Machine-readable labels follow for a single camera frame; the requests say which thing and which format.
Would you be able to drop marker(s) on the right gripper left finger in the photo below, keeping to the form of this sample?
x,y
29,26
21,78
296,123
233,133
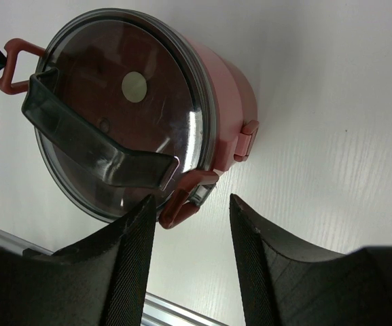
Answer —
x,y
130,238

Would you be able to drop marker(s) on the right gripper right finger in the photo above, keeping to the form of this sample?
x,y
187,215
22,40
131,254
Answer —
x,y
285,280

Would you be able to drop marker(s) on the red lid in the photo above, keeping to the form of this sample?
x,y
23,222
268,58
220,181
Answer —
x,y
117,71

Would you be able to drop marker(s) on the grey transparent lid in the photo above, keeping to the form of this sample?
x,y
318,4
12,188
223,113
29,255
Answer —
x,y
98,175

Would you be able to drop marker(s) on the red steel bowl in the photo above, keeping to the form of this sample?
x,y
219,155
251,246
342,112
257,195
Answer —
x,y
228,105
250,126

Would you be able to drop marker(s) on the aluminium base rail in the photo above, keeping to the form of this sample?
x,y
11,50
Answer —
x,y
86,283

